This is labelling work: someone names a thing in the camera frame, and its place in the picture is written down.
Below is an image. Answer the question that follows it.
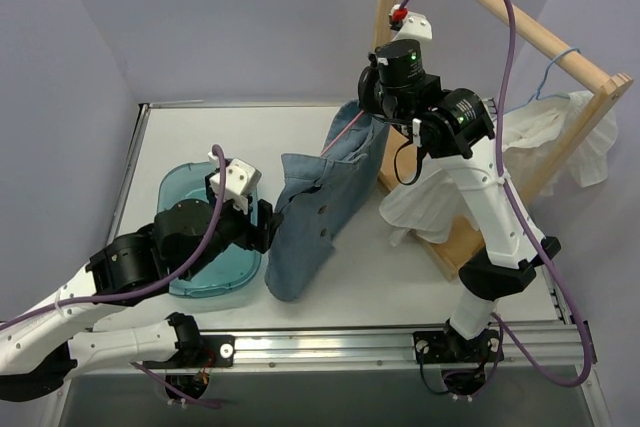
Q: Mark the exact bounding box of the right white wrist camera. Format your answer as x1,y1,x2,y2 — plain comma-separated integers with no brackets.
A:
389,4,433,43

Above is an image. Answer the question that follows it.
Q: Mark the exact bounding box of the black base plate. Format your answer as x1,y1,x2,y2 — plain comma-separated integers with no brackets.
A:
142,334,236,370
412,330,482,364

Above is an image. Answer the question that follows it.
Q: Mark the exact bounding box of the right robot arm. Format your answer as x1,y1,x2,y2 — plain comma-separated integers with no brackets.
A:
358,38,561,360

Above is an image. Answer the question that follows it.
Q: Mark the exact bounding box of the blue denim skirt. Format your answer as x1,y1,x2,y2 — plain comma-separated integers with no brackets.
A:
265,100,389,302

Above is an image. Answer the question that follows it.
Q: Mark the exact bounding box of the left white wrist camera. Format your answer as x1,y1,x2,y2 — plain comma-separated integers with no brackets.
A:
205,144,262,215

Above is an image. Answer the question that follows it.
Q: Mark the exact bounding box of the teal plastic tray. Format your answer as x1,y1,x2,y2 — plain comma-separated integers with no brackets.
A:
156,162,262,298

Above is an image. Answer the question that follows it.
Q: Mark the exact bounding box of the blue wire hanger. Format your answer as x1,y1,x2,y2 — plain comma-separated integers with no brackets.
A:
505,47,581,113

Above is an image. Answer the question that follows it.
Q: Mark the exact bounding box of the wooden clothes rack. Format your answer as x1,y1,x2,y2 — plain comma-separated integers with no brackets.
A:
372,0,634,281

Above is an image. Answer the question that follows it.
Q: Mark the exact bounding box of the aluminium front rail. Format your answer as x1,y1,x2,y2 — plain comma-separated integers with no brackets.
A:
69,323,585,375

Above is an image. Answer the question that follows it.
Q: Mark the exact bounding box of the white garment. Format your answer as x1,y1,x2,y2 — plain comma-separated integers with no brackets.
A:
379,91,618,246

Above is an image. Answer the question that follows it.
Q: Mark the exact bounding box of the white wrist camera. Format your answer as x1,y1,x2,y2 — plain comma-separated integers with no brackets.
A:
389,4,433,43
205,144,262,215

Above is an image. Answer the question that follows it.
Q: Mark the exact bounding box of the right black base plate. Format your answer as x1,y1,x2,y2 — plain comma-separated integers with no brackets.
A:
412,330,482,364

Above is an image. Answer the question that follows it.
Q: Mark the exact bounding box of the pink wire hanger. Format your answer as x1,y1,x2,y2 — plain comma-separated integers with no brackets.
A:
320,110,364,157

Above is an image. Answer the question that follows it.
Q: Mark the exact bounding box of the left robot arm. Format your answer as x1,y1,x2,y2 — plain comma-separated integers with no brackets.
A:
1,199,283,402

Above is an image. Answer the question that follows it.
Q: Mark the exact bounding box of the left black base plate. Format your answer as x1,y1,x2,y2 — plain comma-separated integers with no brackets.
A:
142,334,236,370

